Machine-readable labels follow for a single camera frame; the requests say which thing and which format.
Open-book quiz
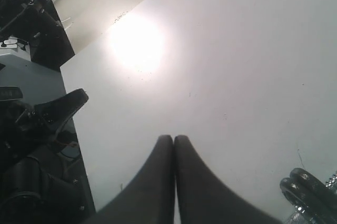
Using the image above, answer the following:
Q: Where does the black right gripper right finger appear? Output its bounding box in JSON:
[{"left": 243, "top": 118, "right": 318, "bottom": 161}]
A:
[{"left": 174, "top": 135, "right": 280, "bottom": 223}]

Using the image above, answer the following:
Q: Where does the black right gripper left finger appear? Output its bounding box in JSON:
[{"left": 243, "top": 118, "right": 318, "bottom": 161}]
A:
[{"left": 85, "top": 135, "right": 175, "bottom": 224}]

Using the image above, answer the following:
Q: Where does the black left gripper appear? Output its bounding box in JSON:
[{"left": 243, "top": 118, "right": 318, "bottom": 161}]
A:
[{"left": 1, "top": 89, "right": 88, "bottom": 156}]

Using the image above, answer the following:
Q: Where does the chrome dumbbell bar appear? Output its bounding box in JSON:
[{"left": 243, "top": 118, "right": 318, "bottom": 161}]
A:
[{"left": 280, "top": 168, "right": 336, "bottom": 223}]

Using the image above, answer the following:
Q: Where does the black weight plate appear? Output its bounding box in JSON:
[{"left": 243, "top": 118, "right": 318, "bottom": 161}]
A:
[
  {"left": 280, "top": 178, "right": 336, "bottom": 223},
  {"left": 290, "top": 168, "right": 336, "bottom": 211}
]

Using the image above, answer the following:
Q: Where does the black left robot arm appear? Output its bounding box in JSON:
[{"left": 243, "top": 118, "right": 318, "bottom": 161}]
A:
[{"left": 1, "top": 87, "right": 95, "bottom": 223}]

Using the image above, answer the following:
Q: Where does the black background robot equipment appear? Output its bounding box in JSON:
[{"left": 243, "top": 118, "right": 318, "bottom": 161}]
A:
[{"left": 1, "top": 0, "right": 75, "bottom": 72}]

